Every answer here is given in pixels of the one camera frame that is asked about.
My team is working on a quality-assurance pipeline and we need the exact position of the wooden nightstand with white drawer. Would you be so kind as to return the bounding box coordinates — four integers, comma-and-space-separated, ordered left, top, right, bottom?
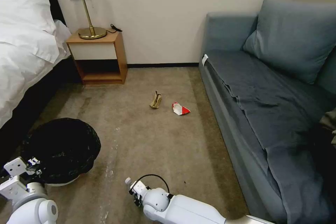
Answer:
65, 28, 128, 86

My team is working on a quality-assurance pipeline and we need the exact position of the red and white wrapper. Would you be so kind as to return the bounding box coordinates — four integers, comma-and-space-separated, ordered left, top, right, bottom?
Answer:
171, 101, 191, 116

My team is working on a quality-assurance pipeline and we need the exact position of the blue sofa cushion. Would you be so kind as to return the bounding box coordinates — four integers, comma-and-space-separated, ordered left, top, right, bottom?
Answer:
242, 0, 336, 85

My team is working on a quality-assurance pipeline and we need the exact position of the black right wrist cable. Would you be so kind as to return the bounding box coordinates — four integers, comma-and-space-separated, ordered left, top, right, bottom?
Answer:
136, 174, 170, 196

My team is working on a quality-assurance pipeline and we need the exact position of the trash bin with black bag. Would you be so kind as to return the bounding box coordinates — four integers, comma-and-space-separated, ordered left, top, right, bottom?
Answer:
22, 118, 102, 188

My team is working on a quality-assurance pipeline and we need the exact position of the black bed frame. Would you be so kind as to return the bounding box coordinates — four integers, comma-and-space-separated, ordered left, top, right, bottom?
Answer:
0, 0, 82, 173

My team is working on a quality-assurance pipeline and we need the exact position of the brass table lamp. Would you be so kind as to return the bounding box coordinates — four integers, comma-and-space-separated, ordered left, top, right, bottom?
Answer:
51, 0, 108, 40

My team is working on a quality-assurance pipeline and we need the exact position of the black lamp cable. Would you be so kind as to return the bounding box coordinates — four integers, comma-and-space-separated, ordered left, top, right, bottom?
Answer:
106, 23, 123, 34

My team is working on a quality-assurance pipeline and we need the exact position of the white duvet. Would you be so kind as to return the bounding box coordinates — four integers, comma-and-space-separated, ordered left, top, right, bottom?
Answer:
0, 19, 72, 131

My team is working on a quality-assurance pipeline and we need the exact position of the white pillow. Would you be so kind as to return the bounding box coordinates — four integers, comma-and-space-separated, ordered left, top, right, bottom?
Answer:
0, 0, 57, 44

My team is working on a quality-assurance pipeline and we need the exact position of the dark blue sofa cover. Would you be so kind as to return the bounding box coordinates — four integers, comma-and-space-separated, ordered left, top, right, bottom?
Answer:
206, 50, 336, 210

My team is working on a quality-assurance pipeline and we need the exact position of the black baseboard strip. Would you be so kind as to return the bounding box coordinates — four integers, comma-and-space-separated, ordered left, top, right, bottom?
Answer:
127, 62, 200, 68

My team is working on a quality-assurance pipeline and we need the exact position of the blue fabric sofa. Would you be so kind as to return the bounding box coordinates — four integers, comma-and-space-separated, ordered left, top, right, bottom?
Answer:
198, 11, 336, 224

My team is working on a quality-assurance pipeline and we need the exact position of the crumpled brown paper bag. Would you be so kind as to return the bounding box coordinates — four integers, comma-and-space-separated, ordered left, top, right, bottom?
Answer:
149, 90, 163, 110

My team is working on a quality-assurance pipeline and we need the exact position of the olive cloth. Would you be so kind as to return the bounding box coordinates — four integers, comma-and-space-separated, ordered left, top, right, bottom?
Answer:
318, 110, 336, 142

